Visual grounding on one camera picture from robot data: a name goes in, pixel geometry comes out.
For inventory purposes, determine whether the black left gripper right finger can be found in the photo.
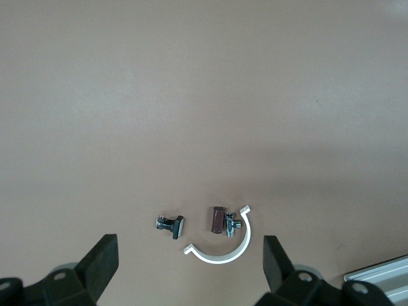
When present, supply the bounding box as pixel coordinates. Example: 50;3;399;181
258;235;344;306

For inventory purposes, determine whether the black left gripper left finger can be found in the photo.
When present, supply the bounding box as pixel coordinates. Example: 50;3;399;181
22;234;119;306

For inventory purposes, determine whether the black square push button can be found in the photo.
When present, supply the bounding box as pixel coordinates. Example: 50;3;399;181
155;214;186;240

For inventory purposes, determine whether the white drawer cabinet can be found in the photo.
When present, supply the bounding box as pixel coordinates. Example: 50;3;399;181
342;254;408;306

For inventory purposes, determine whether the white half-ring pipe clamp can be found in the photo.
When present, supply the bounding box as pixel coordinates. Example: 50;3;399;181
183;203;253;265

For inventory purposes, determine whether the brown-handled chrome valve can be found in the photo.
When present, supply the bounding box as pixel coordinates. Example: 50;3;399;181
208;205;243;239

